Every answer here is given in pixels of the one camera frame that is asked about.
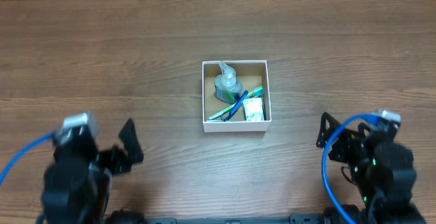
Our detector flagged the green white packet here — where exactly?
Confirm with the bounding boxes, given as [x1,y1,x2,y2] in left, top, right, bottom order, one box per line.
[243,97,264,122]

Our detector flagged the green white toothbrush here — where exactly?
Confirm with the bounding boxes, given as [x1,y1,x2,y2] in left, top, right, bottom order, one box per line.
[208,86,264,120]

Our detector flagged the blue disposable razor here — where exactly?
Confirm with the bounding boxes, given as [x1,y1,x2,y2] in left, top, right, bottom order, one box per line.
[221,91,249,121]

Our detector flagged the clear pump bottle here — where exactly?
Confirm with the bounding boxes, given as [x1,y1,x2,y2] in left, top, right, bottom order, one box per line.
[214,61,243,103]

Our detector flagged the blue toothpaste tube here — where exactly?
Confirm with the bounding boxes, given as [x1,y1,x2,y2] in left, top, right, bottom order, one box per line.
[206,119,246,123]

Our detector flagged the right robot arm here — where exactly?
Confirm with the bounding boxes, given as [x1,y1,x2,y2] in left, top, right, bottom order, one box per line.
[316,110,425,223]

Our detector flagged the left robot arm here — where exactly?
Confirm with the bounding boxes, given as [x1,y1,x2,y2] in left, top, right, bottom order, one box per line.
[37,113,144,223]

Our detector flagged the white cardboard box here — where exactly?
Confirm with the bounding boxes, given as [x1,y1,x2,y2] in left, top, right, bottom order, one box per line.
[202,60,272,133]

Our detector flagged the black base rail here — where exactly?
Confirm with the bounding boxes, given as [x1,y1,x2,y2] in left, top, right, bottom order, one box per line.
[103,210,332,224]

